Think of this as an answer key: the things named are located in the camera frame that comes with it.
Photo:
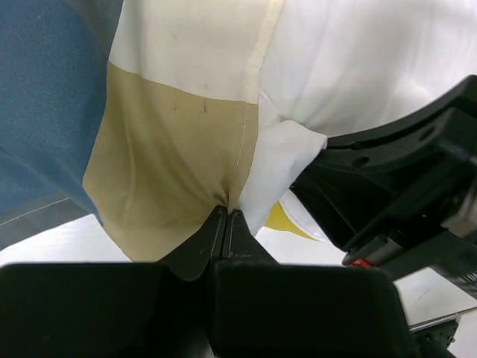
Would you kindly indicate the blue tan white pillowcase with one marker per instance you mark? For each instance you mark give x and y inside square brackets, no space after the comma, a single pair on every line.
[145,113]

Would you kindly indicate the white pillow yellow trim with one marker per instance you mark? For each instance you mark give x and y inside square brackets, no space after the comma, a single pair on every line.
[340,67]

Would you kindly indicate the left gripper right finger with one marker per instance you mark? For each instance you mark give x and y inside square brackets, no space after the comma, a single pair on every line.
[266,309]

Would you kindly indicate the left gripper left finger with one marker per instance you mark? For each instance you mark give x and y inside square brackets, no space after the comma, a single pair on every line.
[112,309]

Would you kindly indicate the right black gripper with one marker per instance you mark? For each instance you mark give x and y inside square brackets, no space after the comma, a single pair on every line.
[402,196]

